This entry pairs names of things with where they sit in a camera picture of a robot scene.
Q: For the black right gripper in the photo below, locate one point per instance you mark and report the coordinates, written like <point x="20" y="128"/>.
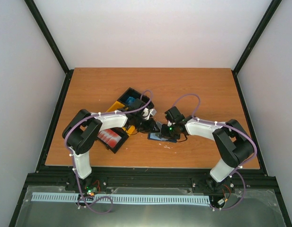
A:
<point x="164" y="133"/>

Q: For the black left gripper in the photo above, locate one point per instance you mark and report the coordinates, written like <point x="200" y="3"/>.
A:
<point x="150" y="127"/>

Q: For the blue card stack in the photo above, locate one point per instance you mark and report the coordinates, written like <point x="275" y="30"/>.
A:
<point x="130" y="100"/>

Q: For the red card stack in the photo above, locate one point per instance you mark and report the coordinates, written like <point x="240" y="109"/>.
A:
<point x="109" y="137"/>

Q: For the black frame post left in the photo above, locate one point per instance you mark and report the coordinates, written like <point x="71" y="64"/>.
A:
<point x="47" y="35"/>

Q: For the metal base plate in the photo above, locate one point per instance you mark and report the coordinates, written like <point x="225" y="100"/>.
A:
<point x="257" y="208"/>

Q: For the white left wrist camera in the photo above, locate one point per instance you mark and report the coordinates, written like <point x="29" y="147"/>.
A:
<point x="148" y="113"/>

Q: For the black frame post right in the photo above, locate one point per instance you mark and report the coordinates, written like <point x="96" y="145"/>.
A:
<point x="272" y="8"/>

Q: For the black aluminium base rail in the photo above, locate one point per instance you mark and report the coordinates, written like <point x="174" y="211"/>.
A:
<point x="197" y="180"/>

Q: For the yellow bin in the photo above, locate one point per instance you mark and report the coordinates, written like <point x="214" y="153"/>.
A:
<point x="130" y="130"/>

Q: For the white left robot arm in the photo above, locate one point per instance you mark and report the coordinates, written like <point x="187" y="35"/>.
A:
<point x="81" y="133"/>

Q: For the black bin with red cards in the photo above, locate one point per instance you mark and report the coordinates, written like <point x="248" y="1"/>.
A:
<point x="124" y="138"/>

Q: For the black frame post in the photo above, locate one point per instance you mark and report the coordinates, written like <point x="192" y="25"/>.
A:
<point x="272" y="8"/>
<point x="47" y="35"/>

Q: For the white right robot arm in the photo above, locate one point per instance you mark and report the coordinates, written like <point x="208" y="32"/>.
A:
<point x="234" y="145"/>

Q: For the light blue cable duct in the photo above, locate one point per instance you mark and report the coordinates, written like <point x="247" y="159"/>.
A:
<point x="126" y="199"/>

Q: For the blue card holder wallet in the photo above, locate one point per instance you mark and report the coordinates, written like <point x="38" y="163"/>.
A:
<point x="158" y="137"/>

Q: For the black bin with blue cards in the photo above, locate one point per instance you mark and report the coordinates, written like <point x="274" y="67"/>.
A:
<point x="134" y="95"/>

